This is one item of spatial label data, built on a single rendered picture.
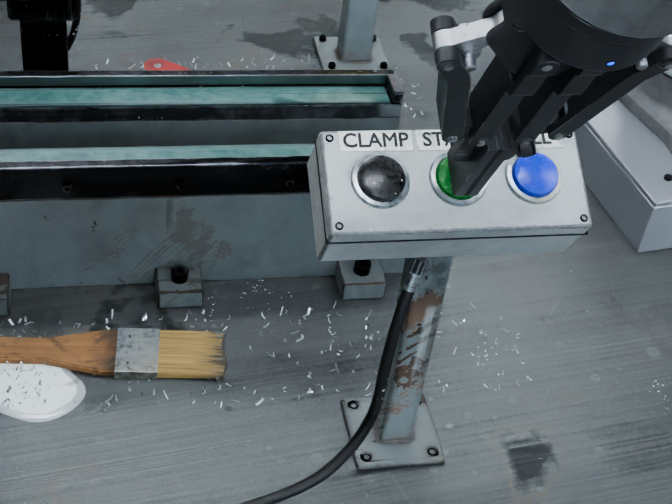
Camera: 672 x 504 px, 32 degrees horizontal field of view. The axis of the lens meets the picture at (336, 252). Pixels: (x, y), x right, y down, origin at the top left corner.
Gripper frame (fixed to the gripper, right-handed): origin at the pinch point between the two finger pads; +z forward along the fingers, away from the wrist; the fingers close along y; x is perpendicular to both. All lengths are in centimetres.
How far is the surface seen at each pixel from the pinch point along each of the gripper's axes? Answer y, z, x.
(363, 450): 2.8, 26.6, 12.9
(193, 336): 14.5, 33.0, 1.5
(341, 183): 7.5, 4.1, 0.1
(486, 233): -1.5, 4.7, 3.5
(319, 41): -4, 57, -39
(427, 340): -0.7, 17.5, 6.9
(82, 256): 23.2, 34.3, -6.3
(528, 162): -4.5, 3.4, -0.6
